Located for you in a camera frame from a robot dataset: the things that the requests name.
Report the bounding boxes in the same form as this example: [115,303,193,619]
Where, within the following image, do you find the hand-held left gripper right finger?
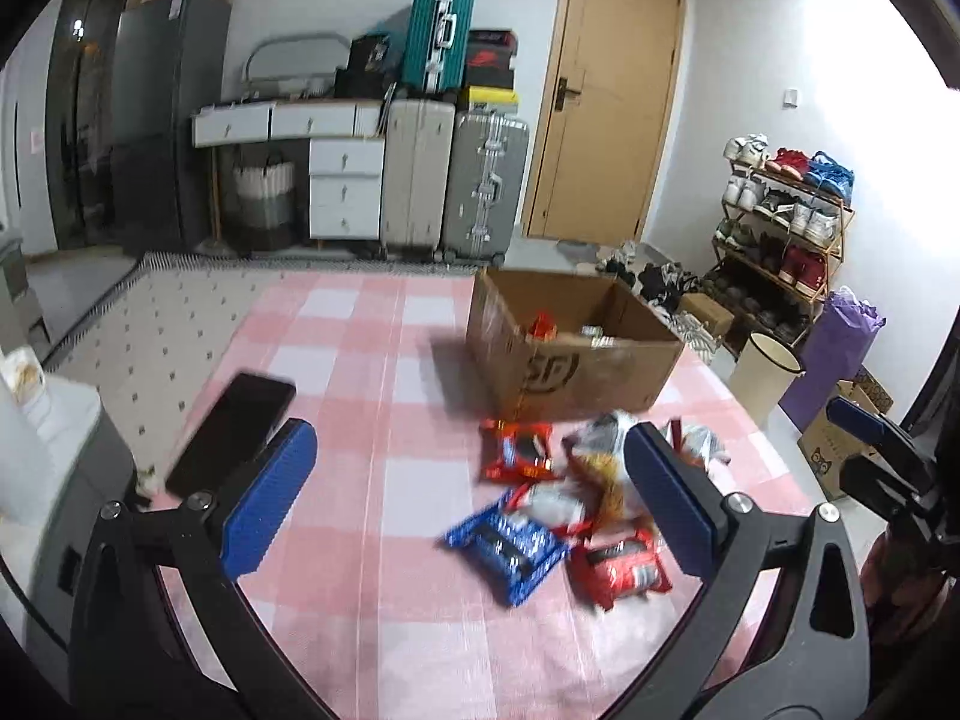
[622,422,872,720]

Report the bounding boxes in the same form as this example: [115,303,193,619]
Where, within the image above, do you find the yellow shoe box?
[456,86,521,118]

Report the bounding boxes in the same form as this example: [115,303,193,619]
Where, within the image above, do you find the beige suitcase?
[379,97,457,260]

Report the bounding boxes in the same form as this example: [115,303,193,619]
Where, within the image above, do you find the white and orange chips bag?
[562,411,680,535]

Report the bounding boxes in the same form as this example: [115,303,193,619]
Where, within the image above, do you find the white plastic container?
[0,345,104,527]

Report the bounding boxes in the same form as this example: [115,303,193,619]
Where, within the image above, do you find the cream dotted rug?
[41,251,488,395]

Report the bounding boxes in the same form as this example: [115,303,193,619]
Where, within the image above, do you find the teal suitcase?
[401,0,478,95]

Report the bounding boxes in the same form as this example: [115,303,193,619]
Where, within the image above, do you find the wooden door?
[520,0,688,242]

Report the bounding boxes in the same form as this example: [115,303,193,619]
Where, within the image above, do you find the red and white snack packet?
[566,531,673,613]

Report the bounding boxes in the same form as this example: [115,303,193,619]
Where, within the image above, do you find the pink checked tablecloth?
[146,270,816,720]

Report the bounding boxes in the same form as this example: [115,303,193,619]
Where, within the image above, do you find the white trash bin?
[729,331,804,429]

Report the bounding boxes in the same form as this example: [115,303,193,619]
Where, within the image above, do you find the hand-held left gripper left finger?
[67,422,338,720]

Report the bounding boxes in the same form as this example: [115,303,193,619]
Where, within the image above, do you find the black smartphone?
[164,373,298,500]

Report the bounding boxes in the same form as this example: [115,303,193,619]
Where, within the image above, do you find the small brown cardboard box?
[679,291,737,340]

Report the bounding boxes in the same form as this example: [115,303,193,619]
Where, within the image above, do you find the white desk with drawers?
[191,96,389,242]

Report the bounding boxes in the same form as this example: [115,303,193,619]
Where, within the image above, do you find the black printed box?
[335,33,410,100]

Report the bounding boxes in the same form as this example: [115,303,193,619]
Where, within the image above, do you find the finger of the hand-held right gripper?
[827,397,938,477]
[840,454,935,520]

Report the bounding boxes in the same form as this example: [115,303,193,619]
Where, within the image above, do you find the white snack packet red ends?
[510,481,595,535]

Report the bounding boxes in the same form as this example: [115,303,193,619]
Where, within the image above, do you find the wooden shoe rack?
[711,161,857,350]

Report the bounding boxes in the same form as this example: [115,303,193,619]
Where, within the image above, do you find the red chocolate cookie packet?
[480,420,561,483]

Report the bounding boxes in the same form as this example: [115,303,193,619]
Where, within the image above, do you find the clear purple-edged snack packet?
[669,420,733,467]

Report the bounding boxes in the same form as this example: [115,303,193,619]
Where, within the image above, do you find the blue cookie packet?
[439,499,571,608]

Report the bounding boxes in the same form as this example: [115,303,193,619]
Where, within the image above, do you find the pile of scattered shoes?
[596,241,717,350]

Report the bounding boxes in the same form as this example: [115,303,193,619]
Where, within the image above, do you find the dark grey refrigerator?
[45,0,231,254]

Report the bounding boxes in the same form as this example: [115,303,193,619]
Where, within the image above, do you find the grey and white laundry basket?
[228,152,296,250]

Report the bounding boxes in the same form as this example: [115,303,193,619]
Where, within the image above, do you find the cat print cardboard box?
[796,367,895,501]

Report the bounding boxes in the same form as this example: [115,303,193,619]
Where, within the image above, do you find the silver grey suitcase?
[441,111,531,266]

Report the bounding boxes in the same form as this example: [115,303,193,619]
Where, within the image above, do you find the black shoe box red logo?
[463,49,518,91]

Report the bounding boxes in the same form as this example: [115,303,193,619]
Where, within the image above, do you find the purple paper bag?
[779,286,887,428]

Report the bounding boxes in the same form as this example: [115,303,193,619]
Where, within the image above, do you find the arched metal-framed mirror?
[241,33,351,102]

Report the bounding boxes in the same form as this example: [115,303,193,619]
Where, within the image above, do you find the rows of assorted shoes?
[716,133,856,342]

